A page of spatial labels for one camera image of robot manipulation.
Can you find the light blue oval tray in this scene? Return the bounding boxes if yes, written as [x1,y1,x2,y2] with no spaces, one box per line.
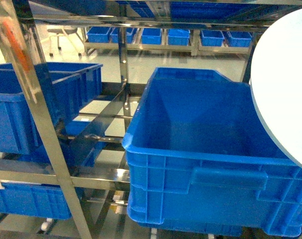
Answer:
[251,9,302,168]

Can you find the large blue crate on shelf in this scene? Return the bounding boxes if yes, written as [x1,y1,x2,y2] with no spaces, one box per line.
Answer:
[122,67,302,237]

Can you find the distant blue bin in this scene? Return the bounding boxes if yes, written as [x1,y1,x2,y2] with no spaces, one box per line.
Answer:
[87,26,112,43]
[142,28,161,45]
[201,30,224,47]
[110,27,138,44]
[223,31,252,47]
[168,29,190,46]

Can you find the blue bin left shelf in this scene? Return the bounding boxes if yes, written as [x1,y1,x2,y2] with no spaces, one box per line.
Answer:
[0,69,81,154]

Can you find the steel shelf rack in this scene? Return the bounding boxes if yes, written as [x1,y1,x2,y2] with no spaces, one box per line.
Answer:
[0,0,302,239]

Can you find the blue bin behind left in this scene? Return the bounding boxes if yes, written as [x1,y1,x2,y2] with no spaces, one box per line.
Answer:
[0,62,102,121]

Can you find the distant steel rack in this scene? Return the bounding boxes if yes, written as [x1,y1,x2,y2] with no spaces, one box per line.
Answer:
[82,26,256,57]

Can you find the rolling office chair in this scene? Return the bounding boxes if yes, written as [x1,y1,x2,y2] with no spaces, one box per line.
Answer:
[46,26,83,57]

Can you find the blue bin lower left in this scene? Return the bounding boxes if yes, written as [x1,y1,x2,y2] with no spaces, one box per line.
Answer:
[0,182,72,220]

